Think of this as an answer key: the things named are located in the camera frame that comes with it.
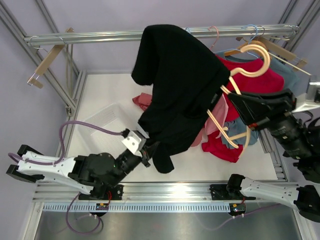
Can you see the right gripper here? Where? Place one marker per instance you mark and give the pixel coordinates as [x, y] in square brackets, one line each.
[256, 107]

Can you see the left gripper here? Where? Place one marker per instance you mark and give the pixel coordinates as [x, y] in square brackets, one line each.
[145, 153]

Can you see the beige plastic hanger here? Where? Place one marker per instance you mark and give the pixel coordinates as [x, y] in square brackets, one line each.
[237, 97]

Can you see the dusty pink t shirt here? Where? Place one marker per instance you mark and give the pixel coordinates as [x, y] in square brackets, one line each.
[143, 100]

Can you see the black t shirt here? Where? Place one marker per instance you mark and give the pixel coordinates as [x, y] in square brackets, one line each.
[186, 79]

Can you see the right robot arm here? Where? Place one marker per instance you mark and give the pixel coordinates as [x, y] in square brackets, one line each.
[299, 140]

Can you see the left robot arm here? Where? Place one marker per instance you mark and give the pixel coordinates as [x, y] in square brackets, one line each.
[93, 176]

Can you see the red t shirt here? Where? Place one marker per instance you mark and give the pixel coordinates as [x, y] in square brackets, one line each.
[226, 114]

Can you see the grey blue t shirt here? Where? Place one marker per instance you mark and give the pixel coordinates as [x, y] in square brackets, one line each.
[285, 72]

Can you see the right wooden clip hanger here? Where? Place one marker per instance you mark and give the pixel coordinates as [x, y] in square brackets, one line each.
[284, 55]

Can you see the wooden clip hanger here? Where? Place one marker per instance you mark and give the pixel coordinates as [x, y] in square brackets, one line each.
[284, 55]
[49, 59]

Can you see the left wooden clip hanger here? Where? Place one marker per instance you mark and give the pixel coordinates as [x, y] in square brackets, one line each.
[49, 59]

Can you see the white laundry basket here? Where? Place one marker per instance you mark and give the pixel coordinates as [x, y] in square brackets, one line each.
[113, 118]

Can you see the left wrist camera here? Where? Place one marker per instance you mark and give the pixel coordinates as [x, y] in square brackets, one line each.
[134, 141]

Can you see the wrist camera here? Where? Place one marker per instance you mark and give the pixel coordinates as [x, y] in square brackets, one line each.
[134, 141]
[309, 100]

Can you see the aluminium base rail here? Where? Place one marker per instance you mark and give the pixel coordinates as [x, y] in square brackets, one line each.
[134, 192]

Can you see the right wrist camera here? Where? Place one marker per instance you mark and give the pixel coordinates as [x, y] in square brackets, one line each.
[309, 100]

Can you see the blue wire hanger right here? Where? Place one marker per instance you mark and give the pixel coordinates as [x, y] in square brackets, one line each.
[255, 31]

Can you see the metal hanging rail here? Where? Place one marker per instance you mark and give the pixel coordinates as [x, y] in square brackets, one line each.
[273, 30]

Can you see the pink wire hanger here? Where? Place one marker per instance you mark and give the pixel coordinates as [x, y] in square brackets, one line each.
[216, 37]

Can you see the white slotted cable duct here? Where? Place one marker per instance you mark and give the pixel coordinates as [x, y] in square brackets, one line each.
[138, 207]

